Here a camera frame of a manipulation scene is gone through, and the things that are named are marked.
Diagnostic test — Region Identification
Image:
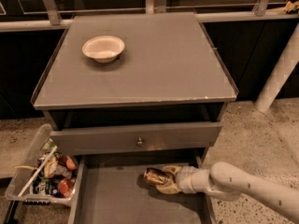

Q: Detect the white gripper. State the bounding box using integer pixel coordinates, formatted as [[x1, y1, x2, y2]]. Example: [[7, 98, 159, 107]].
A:
[[156, 165, 196, 195]]

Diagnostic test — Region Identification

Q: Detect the orange red fruit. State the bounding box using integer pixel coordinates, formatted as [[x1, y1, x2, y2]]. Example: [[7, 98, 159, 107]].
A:
[[65, 158, 77, 171]]

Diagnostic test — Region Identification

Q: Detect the clear plastic bin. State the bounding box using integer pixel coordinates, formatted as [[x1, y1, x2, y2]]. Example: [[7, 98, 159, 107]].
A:
[[6, 124, 78, 206]]

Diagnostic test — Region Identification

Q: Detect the grey drawer cabinet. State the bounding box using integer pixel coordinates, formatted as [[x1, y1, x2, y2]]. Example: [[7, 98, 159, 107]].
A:
[[30, 11, 240, 224]]

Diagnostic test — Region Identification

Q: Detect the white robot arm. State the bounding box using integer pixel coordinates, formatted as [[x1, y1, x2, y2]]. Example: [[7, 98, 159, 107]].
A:
[[156, 27, 299, 222]]

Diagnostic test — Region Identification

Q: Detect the open grey middle drawer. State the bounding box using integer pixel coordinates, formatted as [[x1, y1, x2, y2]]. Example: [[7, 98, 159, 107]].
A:
[[68, 149, 217, 224]]

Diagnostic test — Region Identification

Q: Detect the round metal drawer knob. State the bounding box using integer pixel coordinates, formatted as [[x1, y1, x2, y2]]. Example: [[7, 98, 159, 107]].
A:
[[136, 137, 144, 147]]

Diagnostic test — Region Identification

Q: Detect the metal railing frame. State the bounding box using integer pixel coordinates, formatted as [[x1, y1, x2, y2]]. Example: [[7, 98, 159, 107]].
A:
[[0, 0, 299, 33]]

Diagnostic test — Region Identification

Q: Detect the dark blue can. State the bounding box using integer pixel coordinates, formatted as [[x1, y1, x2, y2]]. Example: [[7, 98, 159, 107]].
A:
[[33, 180, 59, 196]]

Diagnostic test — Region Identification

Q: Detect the grey top drawer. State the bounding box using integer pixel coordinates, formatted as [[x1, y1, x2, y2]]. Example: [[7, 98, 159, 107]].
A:
[[50, 122, 222, 156]]

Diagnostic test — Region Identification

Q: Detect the white stick in bin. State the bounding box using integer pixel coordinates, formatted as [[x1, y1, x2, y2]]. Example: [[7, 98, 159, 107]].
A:
[[18, 146, 57, 197]]

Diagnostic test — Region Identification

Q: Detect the yellow crumpled snack bag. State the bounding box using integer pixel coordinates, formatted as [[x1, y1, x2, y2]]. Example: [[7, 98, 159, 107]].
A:
[[44, 157, 72, 179]]

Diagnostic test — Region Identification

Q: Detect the red snack packet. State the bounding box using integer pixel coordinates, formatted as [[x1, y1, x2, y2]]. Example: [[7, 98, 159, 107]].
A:
[[57, 178, 74, 198]]

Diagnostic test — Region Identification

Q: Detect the white paper bowl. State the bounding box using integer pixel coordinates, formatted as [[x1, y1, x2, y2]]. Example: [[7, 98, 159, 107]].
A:
[[82, 35, 125, 63]]

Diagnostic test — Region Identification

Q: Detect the orange soda can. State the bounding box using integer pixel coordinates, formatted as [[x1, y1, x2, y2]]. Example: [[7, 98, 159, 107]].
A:
[[143, 167, 170, 185]]

